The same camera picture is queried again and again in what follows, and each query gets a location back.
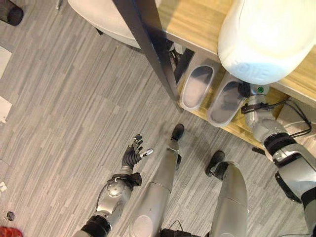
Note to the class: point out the small white paper scrap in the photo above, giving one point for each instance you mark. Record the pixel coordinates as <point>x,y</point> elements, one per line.
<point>2,186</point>

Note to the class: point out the red object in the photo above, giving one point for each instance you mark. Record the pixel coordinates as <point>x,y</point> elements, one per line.
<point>10,232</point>

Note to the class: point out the small black round object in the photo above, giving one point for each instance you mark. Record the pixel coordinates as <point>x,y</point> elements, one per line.
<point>10,216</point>

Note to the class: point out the wooden shoe rack black frame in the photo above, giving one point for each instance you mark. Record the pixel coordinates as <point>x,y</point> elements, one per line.
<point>192,19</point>

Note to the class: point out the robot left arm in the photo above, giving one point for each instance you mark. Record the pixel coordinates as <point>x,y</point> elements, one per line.
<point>114,195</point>

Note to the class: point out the robot leg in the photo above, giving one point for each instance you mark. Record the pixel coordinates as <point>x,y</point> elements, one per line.
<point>160,182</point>
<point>233,197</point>

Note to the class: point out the white paper sheet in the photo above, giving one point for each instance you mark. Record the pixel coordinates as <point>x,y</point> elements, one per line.
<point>4,109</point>
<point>4,61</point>

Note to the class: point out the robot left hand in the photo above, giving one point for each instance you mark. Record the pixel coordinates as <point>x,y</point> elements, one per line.
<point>130,156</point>

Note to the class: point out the white upholstered stool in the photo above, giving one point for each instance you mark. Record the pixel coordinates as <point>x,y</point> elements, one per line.
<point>103,17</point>

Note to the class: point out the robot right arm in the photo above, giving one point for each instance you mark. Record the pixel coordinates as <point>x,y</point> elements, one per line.
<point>284,150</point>

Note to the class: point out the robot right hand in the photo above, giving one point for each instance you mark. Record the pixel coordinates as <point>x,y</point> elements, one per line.
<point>244,89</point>

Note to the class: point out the white foam slipper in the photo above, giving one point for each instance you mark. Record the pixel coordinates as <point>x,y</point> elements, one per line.
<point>264,37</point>

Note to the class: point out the robot left leg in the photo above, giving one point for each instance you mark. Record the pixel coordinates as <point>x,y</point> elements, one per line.
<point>160,182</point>

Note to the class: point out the dark round object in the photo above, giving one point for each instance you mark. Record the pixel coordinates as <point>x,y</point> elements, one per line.
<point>12,14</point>

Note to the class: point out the robot right leg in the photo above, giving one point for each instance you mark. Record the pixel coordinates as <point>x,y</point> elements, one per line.
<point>233,197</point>

